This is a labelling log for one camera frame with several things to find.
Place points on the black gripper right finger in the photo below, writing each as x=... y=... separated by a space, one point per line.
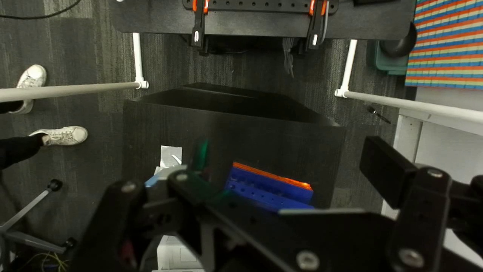
x=419 y=196

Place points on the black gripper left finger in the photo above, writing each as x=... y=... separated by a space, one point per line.
x=119 y=232

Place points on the blue and orange tool case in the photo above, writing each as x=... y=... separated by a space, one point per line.
x=270 y=191

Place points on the right white sneaker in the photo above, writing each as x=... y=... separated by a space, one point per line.
x=63 y=137

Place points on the colourful striped panel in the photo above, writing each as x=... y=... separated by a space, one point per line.
x=448 y=49

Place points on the black cabinet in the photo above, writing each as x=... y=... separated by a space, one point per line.
x=215 y=126

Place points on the black mounting board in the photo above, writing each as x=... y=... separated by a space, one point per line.
x=274 y=19

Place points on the orange black clamp right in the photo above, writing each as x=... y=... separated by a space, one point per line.
x=317 y=29

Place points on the orange black clamp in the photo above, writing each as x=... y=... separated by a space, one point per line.
x=317 y=29
x=199 y=11

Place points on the orange black clamp left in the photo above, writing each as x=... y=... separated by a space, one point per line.
x=199 y=11

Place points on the white pipe frame right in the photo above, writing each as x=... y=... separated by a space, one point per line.
x=406 y=105

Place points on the white pipe frame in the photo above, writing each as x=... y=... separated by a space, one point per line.
x=16 y=94
x=406 y=105

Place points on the white pipe frame left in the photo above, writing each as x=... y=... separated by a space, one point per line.
x=16 y=94

